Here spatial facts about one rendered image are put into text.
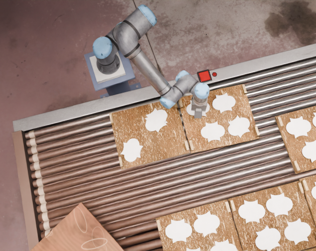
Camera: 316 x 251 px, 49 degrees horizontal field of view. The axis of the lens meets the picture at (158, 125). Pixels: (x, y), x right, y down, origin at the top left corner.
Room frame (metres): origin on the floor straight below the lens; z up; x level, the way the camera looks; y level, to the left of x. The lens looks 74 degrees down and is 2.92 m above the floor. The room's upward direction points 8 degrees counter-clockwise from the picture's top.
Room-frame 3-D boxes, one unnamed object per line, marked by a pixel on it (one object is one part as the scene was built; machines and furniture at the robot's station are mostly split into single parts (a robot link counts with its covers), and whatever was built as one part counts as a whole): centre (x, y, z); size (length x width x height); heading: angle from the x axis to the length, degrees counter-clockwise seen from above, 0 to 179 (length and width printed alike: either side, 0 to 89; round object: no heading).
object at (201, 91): (0.63, -0.25, 1.20); 0.09 x 0.08 x 0.11; 40
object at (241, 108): (0.55, -0.36, 0.93); 0.41 x 0.35 x 0.02; 94
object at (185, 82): (0.69, -0.17, 1.20); 0.11 x 0.11 x 0.08; 40
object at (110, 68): (1.02, 0.26, 0.95); 0.15 x 0.15 x 0.10
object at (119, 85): (1.02, 0.26, 0.44); 0.38 x 0.38 x 0.87; 11
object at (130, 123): (0.52, 0.06, 0.93); 0.41 x 0.35 x 0.02; 96
